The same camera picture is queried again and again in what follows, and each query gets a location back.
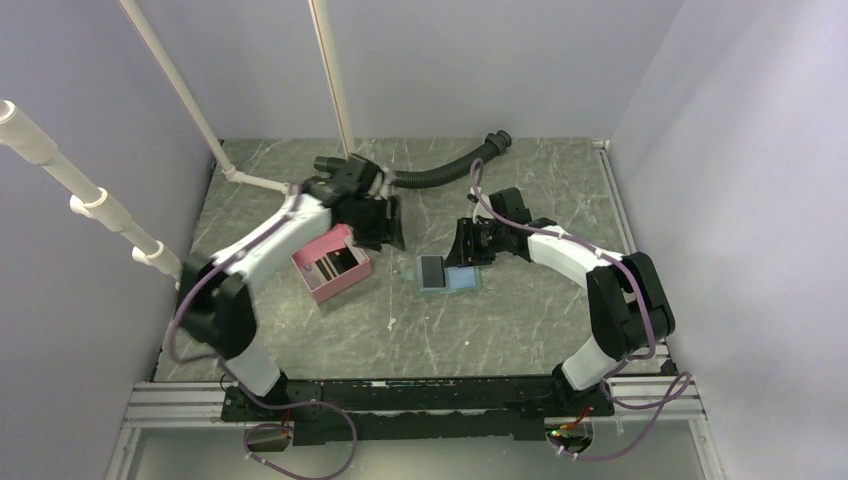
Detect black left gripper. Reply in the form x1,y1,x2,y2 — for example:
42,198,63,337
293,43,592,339
348,193,404,252

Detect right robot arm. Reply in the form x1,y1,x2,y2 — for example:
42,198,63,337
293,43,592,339
444,188,676,415

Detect white PVC pipe frame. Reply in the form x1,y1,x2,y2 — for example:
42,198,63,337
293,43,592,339
120,1,354,192

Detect mint green card holder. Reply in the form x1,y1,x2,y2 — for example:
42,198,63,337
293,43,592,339
398,255,482,295

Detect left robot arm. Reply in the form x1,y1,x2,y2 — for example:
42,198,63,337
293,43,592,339
166,155,405,420

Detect card stack in box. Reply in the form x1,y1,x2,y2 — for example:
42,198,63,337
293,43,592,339
301,247,359,290

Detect aluminium frame rail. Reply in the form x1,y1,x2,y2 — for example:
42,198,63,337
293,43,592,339
124,377,707,428

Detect black corrugated hose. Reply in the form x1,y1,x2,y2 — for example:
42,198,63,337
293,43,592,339
313,130,513,191

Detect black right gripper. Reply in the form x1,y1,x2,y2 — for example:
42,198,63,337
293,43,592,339
444,218,508,268

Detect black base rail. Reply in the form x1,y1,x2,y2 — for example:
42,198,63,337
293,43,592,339
221,374,614,446

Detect white PVC pipe with fittings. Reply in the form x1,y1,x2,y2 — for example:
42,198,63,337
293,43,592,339
1,100,181,280

